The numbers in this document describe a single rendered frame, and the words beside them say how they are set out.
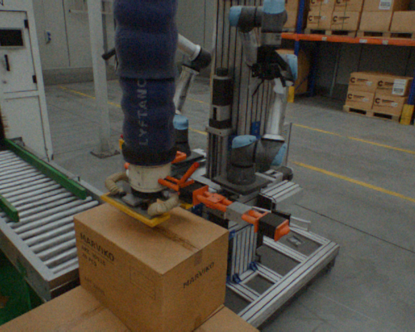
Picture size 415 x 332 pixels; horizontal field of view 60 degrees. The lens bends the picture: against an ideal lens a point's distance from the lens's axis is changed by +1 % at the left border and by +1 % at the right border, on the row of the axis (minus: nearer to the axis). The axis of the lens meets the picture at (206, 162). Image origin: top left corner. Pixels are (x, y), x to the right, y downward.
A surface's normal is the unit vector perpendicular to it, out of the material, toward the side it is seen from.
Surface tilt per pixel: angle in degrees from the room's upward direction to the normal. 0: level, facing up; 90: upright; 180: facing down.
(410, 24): 90
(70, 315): 0
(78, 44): 90
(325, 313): 0
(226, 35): 90
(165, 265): 0
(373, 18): 87
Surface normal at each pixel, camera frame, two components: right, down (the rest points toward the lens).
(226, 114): 0.71, 0.28
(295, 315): 0.04, -0.93
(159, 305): -0.65, 0.26
